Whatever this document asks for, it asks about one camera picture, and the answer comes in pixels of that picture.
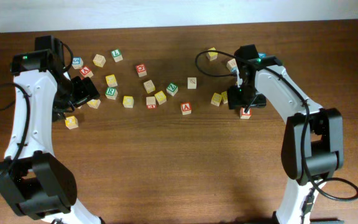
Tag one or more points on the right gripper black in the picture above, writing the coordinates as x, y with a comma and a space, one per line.
233, 98

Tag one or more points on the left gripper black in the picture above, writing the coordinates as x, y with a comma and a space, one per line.
87, 91

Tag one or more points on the red I block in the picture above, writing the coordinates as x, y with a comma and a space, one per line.
245, 113

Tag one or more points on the green R block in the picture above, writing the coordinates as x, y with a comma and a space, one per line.
111, 93

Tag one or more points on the yellow C block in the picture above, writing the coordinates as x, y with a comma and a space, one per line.
128, 102

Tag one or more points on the red a block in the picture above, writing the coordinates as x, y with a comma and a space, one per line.
186, 108
86, 72

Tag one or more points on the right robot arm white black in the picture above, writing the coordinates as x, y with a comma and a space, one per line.
312, 149

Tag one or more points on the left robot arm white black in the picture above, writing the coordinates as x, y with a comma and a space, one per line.
33, 182

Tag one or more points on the yellow block beside H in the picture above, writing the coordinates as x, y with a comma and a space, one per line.
94, 103

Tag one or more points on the blue S block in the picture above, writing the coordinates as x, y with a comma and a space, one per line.
77, 63

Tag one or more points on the yellow G block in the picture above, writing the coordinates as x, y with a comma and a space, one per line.
224, 97

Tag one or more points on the yellow block upper left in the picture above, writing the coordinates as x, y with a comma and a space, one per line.
111, 80

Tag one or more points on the yellow S block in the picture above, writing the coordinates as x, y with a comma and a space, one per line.
216, 99

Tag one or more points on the yellow block bottom left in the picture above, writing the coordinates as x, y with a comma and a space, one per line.
71, 122

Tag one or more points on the plain wooden block top-left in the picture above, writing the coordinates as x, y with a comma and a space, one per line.
99, 60

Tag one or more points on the wooden block blue D side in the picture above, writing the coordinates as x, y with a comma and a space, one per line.
231, 65

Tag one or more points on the green T block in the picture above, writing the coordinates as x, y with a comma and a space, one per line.
117, 55

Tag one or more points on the yellow block top right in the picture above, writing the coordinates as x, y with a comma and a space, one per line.
212, 54

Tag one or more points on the white wooden block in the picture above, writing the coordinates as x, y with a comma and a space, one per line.
192, 83

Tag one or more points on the red Q block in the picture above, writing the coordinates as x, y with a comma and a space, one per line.
141, 70

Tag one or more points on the wooden block centre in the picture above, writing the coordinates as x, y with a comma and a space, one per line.
149, 86

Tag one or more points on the wooden block red side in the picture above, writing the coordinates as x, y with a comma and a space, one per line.
151, 102

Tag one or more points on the green Z block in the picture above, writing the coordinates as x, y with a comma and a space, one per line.
172, 89

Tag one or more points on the yellow block centre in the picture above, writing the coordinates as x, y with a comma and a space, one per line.
160, 97

